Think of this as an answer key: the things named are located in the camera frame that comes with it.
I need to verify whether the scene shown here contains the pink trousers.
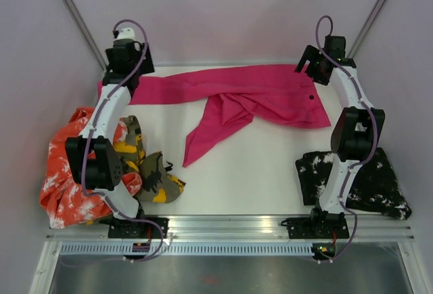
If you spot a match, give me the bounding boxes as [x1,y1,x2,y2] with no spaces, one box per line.
[97,64,332,168]

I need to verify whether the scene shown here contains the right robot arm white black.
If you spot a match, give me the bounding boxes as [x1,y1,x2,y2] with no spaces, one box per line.
[282,34,385,239]

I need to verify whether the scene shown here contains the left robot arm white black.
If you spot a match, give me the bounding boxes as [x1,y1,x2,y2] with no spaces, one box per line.
[65,32,154,238]

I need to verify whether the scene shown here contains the camouflage yellow green trousers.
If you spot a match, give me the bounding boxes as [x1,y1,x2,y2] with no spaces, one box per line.
[84,114,187,226]

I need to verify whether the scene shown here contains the black white folded trousers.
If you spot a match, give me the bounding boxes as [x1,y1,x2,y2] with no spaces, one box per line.
[295,147,412,220]

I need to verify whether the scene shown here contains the orange white tie-dye trousers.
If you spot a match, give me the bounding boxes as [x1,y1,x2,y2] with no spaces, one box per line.
[39,107,145,229]

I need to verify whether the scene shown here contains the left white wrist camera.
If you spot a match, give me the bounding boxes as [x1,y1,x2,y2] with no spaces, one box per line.
[113,27,136,41]

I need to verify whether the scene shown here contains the left aluminium frame post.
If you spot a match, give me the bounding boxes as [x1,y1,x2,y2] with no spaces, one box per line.
[61,0,106,70]

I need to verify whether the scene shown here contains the aluminium frame post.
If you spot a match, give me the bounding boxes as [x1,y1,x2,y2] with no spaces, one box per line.
[61,0,106,70]
[347,0,388,58]

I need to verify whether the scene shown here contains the right aluminium frame post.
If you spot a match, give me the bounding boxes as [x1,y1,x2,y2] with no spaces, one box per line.
[347,0,388,58]

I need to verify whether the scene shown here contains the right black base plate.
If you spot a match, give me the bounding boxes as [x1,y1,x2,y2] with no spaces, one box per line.
[280,218,350,239]

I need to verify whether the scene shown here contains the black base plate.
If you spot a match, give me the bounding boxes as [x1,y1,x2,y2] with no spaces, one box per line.
[103,217,169,239]
[280,218,350,239]

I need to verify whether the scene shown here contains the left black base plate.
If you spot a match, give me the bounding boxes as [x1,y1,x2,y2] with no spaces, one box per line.
[103,217,169,239]

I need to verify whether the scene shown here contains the aluminium front rail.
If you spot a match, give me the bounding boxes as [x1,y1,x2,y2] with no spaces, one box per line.
[45,215,415,243]

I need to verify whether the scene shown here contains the white slotted cable duct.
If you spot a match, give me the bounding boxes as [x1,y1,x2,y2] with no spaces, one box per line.
[60,241,314,257]

